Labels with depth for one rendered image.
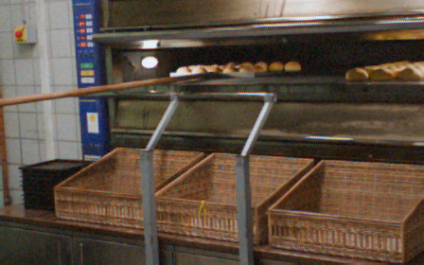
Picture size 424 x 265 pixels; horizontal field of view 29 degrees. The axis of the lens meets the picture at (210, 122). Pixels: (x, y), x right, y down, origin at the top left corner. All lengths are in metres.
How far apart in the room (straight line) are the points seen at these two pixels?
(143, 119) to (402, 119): 1.39
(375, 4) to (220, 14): 0.78
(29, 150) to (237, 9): 1.63
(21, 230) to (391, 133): 1.83
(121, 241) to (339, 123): 1.08
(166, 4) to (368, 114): 1.18
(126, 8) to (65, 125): 0.78
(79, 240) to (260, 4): 1.36
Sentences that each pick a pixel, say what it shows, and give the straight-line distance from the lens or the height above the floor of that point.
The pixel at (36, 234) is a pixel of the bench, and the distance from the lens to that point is 4.10.
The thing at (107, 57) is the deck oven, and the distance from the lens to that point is 4.36.
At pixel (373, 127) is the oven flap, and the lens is 3.54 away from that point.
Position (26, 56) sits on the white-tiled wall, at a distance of 4.80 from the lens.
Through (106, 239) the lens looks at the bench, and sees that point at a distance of 3.77.
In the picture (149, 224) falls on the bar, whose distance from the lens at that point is 3.50.
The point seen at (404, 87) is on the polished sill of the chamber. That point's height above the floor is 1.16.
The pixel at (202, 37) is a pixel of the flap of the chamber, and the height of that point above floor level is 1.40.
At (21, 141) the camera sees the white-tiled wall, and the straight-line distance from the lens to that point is 4.90.
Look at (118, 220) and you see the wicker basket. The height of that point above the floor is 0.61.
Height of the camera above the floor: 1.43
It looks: 6 degrees down
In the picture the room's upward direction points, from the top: 3 degrees counter-clockwise
